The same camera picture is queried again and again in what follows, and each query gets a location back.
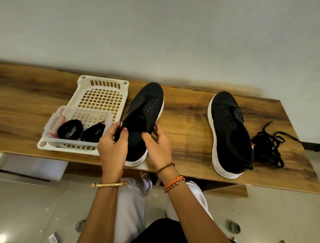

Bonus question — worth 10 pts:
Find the person's left hand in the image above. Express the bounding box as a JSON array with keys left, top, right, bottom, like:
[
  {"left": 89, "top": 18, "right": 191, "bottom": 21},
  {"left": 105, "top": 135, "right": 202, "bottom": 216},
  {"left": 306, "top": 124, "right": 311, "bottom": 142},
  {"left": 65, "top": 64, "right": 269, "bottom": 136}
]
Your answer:
[{"left": 96, "top": 121, "right": 130, "bottom": 184}]

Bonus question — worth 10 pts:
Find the person's right hand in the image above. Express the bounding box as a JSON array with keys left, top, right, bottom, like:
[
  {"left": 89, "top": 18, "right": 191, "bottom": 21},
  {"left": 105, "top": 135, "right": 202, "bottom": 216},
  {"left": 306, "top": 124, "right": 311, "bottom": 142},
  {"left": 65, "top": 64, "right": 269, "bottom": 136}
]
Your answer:
[{"left": 141, "top": 123, "right": 176, "bottom": 174}]

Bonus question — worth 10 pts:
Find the black band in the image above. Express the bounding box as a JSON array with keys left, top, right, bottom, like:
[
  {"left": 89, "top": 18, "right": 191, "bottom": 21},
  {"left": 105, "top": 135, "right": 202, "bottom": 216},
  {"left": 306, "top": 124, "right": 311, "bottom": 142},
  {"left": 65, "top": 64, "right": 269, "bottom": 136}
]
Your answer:
[
  {"left": 56, "top": 118, "right": 85, "bottom": 141},
  {"left": 80, "top": 120, "right": 107, "bottom": 143}
]

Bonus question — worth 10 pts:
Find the black sneaker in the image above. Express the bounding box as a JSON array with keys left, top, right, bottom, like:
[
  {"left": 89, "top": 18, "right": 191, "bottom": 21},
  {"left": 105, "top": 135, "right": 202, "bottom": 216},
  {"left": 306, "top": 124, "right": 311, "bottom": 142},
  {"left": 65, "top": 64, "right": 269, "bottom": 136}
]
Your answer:
[
  {"left": 113, "top": 82, "right": 165, "bottom": 168},
  {"left": 206, "top": 90, "right": 255, "bottom": 180}
]

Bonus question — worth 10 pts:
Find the person's right forearm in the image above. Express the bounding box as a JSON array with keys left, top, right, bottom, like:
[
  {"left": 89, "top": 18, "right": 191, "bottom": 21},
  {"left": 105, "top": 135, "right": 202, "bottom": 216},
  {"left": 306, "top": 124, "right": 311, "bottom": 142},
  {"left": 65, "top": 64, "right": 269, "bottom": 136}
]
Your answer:
[{"left": 158, "top": 167, "right": 232, "bottom": 243}]

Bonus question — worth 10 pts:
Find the person's left forearm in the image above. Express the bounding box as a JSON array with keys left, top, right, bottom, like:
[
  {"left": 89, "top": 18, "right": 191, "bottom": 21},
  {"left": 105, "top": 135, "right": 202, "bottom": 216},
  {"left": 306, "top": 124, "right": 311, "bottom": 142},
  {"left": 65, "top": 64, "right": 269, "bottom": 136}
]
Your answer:
[{"left": 77, "top": 181, "right": 129, "bottom": 243}]

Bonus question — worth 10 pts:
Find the person's black shirt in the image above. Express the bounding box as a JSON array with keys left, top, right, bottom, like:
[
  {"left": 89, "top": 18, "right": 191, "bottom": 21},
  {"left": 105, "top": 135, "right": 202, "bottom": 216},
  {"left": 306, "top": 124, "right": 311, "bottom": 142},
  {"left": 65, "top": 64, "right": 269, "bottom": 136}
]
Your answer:
[{"left": 131, "top": 217, "right": 237, "bottom": 243}]

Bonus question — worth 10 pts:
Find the white plastic lattice basket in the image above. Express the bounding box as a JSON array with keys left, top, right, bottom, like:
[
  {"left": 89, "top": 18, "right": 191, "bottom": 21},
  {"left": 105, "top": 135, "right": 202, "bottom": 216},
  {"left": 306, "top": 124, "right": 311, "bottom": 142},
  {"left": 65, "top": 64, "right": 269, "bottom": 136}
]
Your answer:
[{"left": 36, "top": 75, "right": 130, "bottom": 156}]

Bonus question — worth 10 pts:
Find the white box under table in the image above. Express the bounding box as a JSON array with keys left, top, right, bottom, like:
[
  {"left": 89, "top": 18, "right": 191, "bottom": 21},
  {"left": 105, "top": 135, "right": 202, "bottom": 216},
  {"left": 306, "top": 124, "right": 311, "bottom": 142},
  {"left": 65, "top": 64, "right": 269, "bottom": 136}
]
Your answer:
[{"left": 0, "top": 152, "right": 70, "bottom": 182}]

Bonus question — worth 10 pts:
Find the grey slipper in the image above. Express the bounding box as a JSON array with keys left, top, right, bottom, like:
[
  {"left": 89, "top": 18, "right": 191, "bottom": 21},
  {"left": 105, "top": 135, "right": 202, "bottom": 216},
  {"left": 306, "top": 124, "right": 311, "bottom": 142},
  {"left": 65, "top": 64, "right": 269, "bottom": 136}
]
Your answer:
[
  {"left": 229, "top": 220, "right": 242, "bottom": 235},
  {"left": 75, "top": 219, "right": 87, "bottom": 233}
]

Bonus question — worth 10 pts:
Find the gold bracelet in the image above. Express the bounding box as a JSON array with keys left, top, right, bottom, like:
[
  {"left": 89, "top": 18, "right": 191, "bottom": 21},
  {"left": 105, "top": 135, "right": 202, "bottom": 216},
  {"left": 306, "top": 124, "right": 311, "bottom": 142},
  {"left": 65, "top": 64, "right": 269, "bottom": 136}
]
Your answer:
[{"left": 89, "top": 181, "right": 130, "bottom": 189}]

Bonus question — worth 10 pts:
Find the orange braided bracelet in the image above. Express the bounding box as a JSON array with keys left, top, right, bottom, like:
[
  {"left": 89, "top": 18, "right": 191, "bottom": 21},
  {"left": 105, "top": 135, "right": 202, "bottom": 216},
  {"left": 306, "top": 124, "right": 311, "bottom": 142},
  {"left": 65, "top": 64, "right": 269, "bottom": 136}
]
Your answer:
[{"left": 163, "top": 175, "right": 187, "bottom": 194}]

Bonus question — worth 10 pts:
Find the clear container with red handles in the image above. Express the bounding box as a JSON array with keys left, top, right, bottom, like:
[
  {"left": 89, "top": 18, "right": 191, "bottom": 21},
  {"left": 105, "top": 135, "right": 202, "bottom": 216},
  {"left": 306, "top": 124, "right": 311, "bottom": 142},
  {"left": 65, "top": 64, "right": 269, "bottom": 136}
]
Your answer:
[{"left": 42, "top": 105, "right": 115, "bottom": 149}]

